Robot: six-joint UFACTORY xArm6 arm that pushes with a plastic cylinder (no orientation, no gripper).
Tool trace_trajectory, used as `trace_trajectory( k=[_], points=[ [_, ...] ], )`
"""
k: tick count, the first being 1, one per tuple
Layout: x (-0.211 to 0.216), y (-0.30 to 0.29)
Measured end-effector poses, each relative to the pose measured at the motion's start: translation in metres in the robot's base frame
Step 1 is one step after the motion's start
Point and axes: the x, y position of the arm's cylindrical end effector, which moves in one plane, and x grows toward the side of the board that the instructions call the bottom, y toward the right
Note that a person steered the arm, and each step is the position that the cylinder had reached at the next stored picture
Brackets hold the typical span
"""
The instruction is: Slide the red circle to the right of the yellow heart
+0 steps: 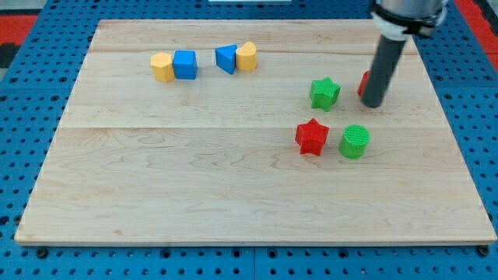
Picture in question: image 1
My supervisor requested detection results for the wooden board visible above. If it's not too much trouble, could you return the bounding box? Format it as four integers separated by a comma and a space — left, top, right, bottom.
15, 19, 496, 247

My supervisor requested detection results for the yellow pentagon block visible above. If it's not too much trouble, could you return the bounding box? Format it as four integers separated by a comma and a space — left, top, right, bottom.
150, 52, 176, 82

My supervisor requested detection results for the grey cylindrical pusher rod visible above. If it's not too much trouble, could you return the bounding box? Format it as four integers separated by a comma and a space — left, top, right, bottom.
361, 35, 405, 108

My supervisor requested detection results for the blue cube block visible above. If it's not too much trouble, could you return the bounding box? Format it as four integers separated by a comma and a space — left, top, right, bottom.
173, 50, 198, 79

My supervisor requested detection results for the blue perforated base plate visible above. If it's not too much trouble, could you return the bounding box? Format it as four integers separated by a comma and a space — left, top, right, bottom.
1, 1, 497, 279

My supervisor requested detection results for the green star block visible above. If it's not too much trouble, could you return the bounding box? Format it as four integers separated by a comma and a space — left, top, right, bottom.
309, 77, 342, 112

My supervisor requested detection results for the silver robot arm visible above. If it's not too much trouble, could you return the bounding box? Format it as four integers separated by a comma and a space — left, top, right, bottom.
361, 0, 447, 108

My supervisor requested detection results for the yellow heart block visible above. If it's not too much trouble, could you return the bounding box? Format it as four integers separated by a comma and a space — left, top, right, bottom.
236, 41, 257, 71

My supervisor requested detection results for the blue triangle block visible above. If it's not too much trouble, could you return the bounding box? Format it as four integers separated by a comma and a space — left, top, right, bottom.
215, 44, 237, 75

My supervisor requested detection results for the red circle block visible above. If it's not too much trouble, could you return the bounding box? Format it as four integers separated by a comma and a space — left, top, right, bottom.
357, 70, 370, 96

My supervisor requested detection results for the red star block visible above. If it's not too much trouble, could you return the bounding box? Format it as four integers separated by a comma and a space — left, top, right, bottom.
295, 118, 329, 156

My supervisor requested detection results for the green cylinder block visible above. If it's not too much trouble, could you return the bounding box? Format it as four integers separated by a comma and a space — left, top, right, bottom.
338, 124, 370, 159

